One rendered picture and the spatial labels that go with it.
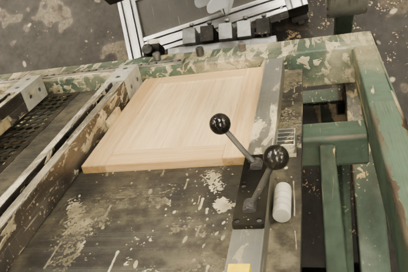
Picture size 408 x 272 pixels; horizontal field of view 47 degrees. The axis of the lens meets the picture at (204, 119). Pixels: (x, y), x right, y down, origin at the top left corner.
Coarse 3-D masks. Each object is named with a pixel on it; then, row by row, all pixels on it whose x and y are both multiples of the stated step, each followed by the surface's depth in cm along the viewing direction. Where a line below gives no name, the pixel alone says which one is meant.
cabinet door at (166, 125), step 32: (160, 96) 132; (192, 96) 128; (224, 96) 124; (256, 96) 119; (128, 128) 116; (160, 128) 114; (192, 128) 111; (96, 160) 105; (128, 160) 102; (160, 160) 100; (192, 160) 97; (224, 160) 96
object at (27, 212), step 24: (120, 72) 139; (96, 96) 125; (120, 96) 129; (72, 120) 114; (96, 120) 114; (48, 144) 104; (72, 144) 103; (96, 144) 113; (48, 168) 94; (72, 168) 102; (24, 192) 88; (48, 192) 93; (0, 216) 84; (24, 216) 85; (0, 240) 78; (24, 240) 84; (0, 264) 78
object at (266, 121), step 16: (272, 64) 131; (272, 80) 121; (272, 96) 113; (256, 112) 106; (272, 112) 105; (256, 128) 100; (272, 128) 99; (256, 144) 94; (272, 144) 93; (272, 176) 86; (272, 192) 84; (240, 240) 70; (256, 240) 69; (240, 256) 67; (256, 256) 66
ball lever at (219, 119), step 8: (216, 120) 81; (224, 120) 81; (216, 128) 81; (224, 128) 81; (232, 136) 83; (240, 144) 84; (248, 152) 84; (248, 160) 85; (256, 160) 85; (256, 168) 84
